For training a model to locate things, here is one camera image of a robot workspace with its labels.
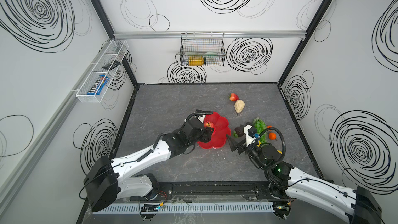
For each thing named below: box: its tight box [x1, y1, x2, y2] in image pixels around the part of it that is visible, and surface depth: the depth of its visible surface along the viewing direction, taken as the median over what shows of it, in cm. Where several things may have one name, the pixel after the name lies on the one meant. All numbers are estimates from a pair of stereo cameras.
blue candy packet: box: [87, 74, 110, 96], surface depth 72 cm
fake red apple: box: [203, 120, 215, 129], surface depth 79 cm
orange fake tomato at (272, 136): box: [268, 132, 277, 140], surface depth 93 cm
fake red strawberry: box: [228, 92, 240, 102], surface depth 110 cm
